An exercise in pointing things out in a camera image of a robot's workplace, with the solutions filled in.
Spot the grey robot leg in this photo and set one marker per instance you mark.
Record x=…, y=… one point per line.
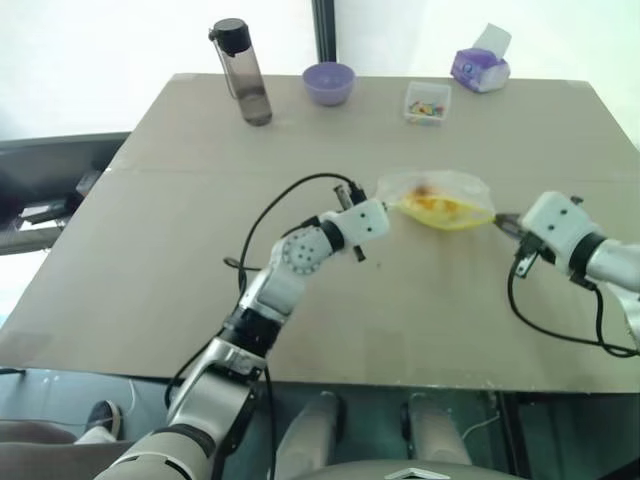
x=435, y=430
x=312, y=430

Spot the clear box of colourful bits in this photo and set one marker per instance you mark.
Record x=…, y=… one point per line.
x=427, y=105

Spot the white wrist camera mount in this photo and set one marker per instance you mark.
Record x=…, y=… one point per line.
x=555, y=215
x=365, y=220

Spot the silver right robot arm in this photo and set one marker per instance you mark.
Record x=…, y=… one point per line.
x=615, y=265

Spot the black side desk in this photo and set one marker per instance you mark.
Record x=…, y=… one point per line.
x=50, y=150

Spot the brown trouser leg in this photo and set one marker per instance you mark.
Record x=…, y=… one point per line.
x=40, y=450

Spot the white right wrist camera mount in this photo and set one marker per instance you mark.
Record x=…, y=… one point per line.
x=555, y=215

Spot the purple plastic bowl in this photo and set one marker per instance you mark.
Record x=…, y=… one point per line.
x=328, y=85

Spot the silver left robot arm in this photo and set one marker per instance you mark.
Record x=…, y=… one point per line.
x=300, y=252

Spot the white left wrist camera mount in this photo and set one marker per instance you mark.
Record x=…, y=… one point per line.
x=365, y=220

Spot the purple tissue pack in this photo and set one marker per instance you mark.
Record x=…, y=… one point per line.
x=475, y=70

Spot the black table leg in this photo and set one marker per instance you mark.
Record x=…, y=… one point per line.
x=515, y=435

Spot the grey bottle with black lid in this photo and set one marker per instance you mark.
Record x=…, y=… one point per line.
x=250, y=85

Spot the clear yellow plastic bag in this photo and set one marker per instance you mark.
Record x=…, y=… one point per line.
x=465, y=190

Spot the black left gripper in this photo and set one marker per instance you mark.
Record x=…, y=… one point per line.
x=356, y=194

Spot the black vertical post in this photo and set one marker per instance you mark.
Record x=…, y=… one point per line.
x=324, y=30

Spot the grey robot torso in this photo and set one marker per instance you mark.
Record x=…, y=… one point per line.
x=350, y=472

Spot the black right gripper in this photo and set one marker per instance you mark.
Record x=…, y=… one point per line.
x=527, y=255

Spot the round golden bread bun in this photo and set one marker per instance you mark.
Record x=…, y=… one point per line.
x=435, y=205

